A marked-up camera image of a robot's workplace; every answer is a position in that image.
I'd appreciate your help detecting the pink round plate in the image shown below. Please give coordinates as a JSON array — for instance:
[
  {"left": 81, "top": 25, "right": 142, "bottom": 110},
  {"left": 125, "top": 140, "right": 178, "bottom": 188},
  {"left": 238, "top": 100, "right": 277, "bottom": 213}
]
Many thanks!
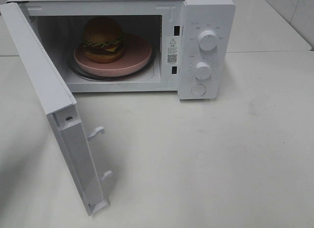
[{"left": 74, "top": 34, "right": 153, "bottom": 78}]

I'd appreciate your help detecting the toy hamburger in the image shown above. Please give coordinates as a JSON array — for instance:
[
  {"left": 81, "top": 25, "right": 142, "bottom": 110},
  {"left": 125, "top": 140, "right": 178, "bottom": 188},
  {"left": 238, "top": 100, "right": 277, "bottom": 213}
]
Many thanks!
[{"left": 82, "top": 16, "right": 125, "bottom": 63}]

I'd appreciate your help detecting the white microwave door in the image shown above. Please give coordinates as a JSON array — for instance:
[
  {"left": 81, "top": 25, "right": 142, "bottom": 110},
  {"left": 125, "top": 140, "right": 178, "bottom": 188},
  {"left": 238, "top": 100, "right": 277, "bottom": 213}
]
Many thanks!
[{"left": 0, "top": 2, "right": 113, "bottom": 215}]

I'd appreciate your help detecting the glass microwave turntable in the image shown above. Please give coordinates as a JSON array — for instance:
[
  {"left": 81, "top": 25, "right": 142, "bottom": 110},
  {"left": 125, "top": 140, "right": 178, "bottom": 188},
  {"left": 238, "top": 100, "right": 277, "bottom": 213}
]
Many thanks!
[{"left": 67, "top": 48, "right": 160, "bottom": 82}]

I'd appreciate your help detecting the lower white timer knob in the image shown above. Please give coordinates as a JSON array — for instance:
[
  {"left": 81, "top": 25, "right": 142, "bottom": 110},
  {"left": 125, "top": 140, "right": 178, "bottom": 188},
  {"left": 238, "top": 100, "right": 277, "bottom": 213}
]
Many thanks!
[{"left": 194, "top": 62, "right": 212, "bottom": 80}]

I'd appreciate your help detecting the white microwave oven body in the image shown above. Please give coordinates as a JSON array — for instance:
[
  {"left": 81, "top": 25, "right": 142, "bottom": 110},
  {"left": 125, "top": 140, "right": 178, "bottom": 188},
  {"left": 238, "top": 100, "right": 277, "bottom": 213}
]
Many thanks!
[{"left": 5, "top": 0, "right": 235, "bottom": 100}]

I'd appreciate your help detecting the upper white power knob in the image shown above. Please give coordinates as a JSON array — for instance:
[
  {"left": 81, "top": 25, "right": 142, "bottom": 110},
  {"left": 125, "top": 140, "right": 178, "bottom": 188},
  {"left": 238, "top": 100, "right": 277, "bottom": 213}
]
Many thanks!
[{"left": 196, "top": 28, "right": 218, "bottom": 51}]

